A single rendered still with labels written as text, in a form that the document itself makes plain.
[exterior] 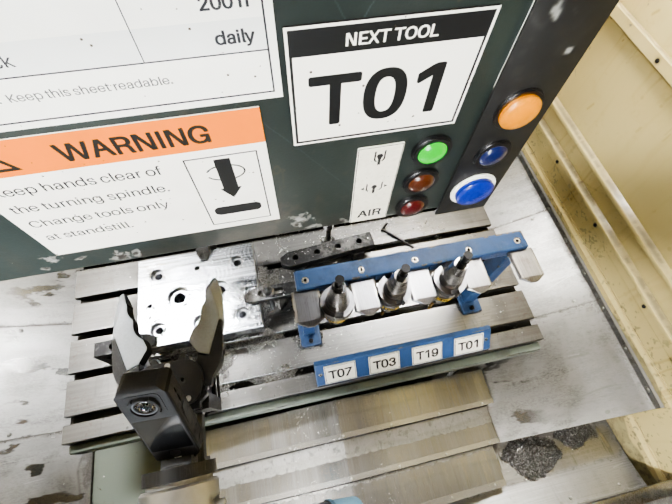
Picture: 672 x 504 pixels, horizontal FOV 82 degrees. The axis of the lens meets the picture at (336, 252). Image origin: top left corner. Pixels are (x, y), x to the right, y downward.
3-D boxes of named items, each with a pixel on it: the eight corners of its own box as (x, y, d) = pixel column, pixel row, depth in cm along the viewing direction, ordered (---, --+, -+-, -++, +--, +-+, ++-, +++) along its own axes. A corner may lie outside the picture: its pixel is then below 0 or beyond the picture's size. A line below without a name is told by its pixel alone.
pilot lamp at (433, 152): (444, 164, 26) (454, 141, 24) (413, 169, 26) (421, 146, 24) (441, 157, 27) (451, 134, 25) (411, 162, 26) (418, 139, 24)
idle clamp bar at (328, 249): (372, 255, 112) (375, 244, 106) (284, 279, 108) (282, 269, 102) (367, 241, 114) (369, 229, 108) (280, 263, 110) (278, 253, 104)
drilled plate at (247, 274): (265, 331, 97) (263, 325, 93) (145, 355, 93) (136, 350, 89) (254, 251, 107) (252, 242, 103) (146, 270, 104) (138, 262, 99)
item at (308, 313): (326, 325, 71) (326, 323, 70) (297, 330, 70) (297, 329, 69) (318, 289, 74) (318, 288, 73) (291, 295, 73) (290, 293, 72)
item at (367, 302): (384, 313, 72) (384, 311, 71) (356, 318, 71) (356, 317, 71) (374, 279, 75) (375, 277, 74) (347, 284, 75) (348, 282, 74)
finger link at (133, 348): (119, 318, 49) (150, 380, 46) (94, 304, 44) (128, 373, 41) (142, 305, 50) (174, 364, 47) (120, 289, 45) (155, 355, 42)
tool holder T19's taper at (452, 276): (457, 266, 75) (469, 250, 69) (465, 287, 73) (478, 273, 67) (435, 270, 75) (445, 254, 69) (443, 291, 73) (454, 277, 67)
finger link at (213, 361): (198, 316, 46) (168, 392, 42) (193, 312, 44) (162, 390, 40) (236, 325, 45) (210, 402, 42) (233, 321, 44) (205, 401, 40)
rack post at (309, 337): (322, 344, 100) (321, 306, 74) (301, 348, 99) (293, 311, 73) (315, 308, 104) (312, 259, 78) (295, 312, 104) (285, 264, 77)
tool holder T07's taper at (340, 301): (347, 288, 72) (350, 273, 66) (351, 311, 70) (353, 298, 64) (324, 291, 72) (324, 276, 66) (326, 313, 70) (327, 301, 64)
